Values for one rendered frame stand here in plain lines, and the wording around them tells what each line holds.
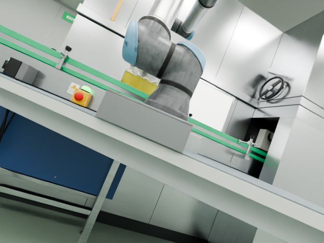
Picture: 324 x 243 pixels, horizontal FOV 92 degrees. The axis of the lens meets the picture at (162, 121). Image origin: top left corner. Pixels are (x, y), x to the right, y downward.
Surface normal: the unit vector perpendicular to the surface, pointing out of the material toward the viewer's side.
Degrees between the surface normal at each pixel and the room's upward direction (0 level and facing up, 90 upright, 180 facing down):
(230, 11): 90
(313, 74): 90
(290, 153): 90
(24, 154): 90
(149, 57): 125
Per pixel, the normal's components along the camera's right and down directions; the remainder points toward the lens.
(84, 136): -0.14, -0.15
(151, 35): 0.28, -0.18
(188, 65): 0.19, 0.04
